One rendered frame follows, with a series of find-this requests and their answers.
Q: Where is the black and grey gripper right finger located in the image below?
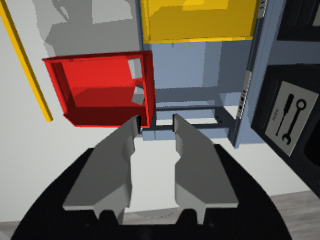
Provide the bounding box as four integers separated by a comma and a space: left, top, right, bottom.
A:
172, 113, 292, 240

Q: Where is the yellow bar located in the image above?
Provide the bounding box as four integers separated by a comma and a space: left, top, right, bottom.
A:
0, 0, 54, 122

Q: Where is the grey metal block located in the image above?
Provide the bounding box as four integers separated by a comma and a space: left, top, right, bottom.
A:
128, 58, 142, 79
131, 84, 145, 105

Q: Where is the yellow open bin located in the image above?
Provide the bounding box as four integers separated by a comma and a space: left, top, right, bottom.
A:
140, 0, 260, 44

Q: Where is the red bin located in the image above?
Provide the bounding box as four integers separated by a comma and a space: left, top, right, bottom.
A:
42, 50, 156, 128

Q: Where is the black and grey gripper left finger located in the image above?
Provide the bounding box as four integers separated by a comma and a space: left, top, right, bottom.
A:
10, 115, 141, 240

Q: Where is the grey metal shelf rack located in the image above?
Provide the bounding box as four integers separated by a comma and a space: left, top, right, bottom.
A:
135, 0, 320, 149

